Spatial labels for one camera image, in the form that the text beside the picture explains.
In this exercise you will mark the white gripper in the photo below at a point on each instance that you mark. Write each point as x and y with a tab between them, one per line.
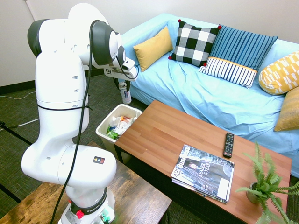
116	72

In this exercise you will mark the silver drink can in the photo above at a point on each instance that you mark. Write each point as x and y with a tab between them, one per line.
125	94

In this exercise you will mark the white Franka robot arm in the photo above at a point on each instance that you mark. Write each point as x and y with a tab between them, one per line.
60	81

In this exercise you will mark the orange wrapper trash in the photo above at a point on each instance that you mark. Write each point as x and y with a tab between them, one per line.
126	119

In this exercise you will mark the white crumpled paper trash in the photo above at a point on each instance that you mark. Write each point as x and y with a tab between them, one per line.
122	127

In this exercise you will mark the white plastic trash bin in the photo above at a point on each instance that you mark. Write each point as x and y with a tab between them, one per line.
105	127

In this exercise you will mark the green wrapper trash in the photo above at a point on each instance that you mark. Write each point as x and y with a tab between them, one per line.
112	133

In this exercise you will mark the plain mustard yellow pillow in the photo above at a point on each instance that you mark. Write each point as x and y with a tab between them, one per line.
154	47

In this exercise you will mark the brown wooden coffee table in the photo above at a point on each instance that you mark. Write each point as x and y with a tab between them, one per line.
158	140

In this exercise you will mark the black white checkered pillow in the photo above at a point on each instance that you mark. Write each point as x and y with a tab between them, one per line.
194	44

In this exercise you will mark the light blue covered sofa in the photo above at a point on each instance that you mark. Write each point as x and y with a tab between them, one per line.
215	102

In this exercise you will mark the dark rustic wooden table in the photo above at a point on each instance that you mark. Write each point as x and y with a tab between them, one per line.
135	196

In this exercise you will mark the black floor bar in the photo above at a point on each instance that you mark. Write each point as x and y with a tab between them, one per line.
10	193
16	134

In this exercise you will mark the stack of magazines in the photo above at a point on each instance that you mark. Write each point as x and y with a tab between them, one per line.
203	172

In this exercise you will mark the blue striped pillow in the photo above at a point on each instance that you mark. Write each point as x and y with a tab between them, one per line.
238	53

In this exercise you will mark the magazine under cover magazine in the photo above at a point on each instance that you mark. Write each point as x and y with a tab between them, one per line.
187	186

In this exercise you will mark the black remote control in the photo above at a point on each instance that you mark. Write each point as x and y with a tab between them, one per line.
228	145

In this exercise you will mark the yellow white patterned bolster pillow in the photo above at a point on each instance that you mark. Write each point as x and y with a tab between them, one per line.
279	74

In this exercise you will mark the grey plant pot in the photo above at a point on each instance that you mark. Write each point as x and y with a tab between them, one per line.
251	194

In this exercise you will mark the mustard woven pillow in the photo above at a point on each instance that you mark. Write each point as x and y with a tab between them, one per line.
289	112

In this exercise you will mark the green fern plant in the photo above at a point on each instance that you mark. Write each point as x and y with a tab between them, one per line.
266	184

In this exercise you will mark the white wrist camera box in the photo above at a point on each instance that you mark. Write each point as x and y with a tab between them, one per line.
128	65

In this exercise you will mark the white wall conduit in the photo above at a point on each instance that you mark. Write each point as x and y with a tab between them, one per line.
29	10

